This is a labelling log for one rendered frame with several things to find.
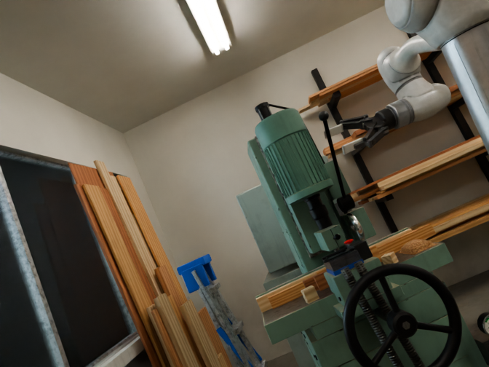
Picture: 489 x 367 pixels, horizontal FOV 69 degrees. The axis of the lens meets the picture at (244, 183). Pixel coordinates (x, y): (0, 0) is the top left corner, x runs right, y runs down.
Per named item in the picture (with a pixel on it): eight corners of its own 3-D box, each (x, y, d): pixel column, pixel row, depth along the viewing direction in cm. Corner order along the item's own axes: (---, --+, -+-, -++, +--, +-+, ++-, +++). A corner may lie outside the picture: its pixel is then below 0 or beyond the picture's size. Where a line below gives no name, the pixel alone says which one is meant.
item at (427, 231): (273, 309, 121) (268, 298, 122) (272, 308, 123) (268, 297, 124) (436, 234, 124) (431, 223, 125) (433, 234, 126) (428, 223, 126)
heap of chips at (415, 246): (414, 255, 109) (410, 246, 110) (397, 253, 122) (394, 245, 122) (439, 243, 110) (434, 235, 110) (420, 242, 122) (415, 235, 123)
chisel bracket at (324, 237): (331, 255, 119) (320, 232, 121) (323, 253, 133) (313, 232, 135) (351, 247, 120) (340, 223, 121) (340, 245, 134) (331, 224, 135)
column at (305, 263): (320, 305, 139) (245, 141, 149) (311, 296, 161) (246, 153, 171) (372, 281, 140) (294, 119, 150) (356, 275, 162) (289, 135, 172)
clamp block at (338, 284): (346, 309, 97) (331, 278, 98) (334, 301, 110) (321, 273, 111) (394, 287, 98) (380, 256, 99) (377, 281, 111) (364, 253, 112)
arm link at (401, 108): (398, 119, 129) (383, 124, 129) (396, 95, 124) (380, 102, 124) (415, 127, 121) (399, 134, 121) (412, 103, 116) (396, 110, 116)
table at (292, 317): (273, 356, 95) (264, 335, 96) (268, 328, 126) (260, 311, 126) (474, 263, 98) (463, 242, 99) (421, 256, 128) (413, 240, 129)
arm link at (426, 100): (409, 130, 126) (389, 101, 130) (448, 113, 126) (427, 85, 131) (419, 115, 116) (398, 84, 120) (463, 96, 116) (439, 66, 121)
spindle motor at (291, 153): (292, 204, 118) (253, 121, 123) (286, 208, 136) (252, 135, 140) (340, 183, 119) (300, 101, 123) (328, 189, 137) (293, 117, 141)
